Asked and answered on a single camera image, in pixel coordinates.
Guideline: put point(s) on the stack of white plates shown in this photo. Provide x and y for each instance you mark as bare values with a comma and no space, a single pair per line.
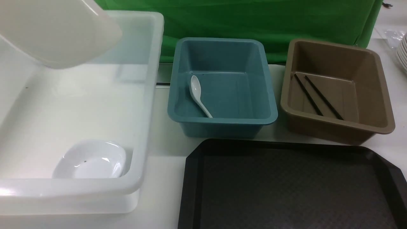
401,52

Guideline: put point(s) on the teal plastic bin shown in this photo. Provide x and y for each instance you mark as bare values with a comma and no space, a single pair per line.
236,87

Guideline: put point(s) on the clear plastic wrap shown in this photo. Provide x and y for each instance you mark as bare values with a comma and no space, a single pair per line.
394,37

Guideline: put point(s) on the large white plastic tub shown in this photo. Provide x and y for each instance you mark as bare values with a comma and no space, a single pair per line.
45,111

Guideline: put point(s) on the green backdrop cloth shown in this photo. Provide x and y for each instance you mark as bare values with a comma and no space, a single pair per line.
274,23

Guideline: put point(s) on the white bowl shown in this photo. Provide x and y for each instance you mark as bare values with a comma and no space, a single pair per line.
90,159

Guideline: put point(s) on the black chopstick gold band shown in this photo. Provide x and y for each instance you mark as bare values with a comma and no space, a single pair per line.
309,98

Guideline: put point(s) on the white ceramic soup spoon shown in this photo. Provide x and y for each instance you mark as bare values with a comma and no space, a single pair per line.
195,92

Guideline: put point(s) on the white rectangular rice plate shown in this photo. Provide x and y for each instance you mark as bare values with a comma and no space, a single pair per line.
58,33

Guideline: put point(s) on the black serving tray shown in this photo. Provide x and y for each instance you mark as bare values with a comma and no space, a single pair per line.
242,184

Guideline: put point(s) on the brown plastic bin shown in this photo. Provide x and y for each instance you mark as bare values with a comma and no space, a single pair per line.
353,81

